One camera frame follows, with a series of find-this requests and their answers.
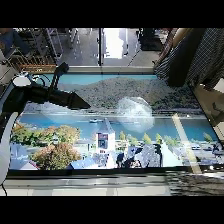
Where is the grey checked garment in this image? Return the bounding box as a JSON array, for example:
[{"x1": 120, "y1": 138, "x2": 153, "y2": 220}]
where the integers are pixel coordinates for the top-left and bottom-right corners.
[{"x1": 165, "y1": 171, "x2": 224, "y2": 197}]

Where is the checked shirt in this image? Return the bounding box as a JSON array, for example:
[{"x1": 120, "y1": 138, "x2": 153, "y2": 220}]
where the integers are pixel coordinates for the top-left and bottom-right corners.
[{"x1": 153, "y1": 27, "x2": 224, "y2": 90}]

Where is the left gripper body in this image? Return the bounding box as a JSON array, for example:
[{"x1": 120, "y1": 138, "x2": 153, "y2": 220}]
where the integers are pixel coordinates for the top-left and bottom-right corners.
[{"x1": 47, "y1": 88, "x2": 78, "y2": 110}]

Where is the silver frame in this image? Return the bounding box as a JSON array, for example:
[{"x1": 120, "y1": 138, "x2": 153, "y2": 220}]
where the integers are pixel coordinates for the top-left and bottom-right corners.
[{"x1": 0, "y1": 169, "x2": 224, "y2": 197}]

